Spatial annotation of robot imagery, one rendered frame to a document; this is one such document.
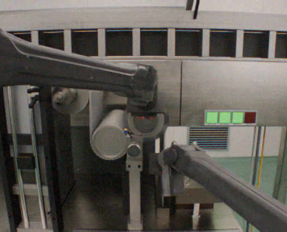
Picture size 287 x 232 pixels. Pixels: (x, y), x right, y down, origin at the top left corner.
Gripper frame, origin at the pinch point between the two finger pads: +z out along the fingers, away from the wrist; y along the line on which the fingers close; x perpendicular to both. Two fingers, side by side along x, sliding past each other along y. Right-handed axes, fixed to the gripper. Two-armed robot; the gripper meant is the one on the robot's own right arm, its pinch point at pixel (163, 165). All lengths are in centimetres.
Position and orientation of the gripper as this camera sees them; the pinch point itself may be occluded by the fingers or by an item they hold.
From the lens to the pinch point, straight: 88.3
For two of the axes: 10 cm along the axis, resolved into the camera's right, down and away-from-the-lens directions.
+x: 0.1, -9.5, 3.1
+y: 10.0, 0.1, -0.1
